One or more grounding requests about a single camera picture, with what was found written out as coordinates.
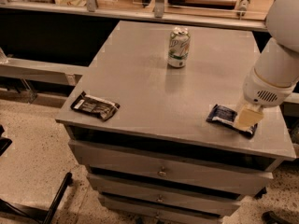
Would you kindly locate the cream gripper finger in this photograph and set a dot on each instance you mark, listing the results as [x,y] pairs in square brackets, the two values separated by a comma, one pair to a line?
[247,114]

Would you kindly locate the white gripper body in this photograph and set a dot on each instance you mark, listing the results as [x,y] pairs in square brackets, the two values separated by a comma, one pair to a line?
[262,91]

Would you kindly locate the blue rxbar blueberry wrapper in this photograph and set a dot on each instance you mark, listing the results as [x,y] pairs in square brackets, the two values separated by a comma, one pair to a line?
[226,116]

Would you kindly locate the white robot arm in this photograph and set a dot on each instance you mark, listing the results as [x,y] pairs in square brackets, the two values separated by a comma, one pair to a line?
[282,49]

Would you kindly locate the green white 7up can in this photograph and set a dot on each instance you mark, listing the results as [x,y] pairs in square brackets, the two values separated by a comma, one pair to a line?
[178,50]

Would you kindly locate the top grey drawer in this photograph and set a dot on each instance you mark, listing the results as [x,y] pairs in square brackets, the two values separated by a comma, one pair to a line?
[227,180]

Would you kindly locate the grey drawer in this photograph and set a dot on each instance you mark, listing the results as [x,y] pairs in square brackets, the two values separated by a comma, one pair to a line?
[227,180]
[156,211]
[163,195]

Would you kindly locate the grey drawer cabinet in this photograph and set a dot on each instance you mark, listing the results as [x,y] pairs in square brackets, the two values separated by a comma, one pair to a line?
[164,109]

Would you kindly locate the black object on floor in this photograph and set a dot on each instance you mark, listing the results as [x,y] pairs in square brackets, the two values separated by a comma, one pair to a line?
[271,218]

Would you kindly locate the black snack bar wrapper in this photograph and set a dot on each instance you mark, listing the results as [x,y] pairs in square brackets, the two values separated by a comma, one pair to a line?
[94,106]

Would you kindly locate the middle grey drawer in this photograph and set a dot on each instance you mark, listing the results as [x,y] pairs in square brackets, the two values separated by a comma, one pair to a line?
[163,195]

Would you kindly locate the bottom grey drawer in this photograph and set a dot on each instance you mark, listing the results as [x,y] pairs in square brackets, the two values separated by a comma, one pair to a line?
[156,211]

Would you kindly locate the grey metal shelf rail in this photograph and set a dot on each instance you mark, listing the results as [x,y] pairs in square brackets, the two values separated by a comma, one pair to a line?
[56,73]

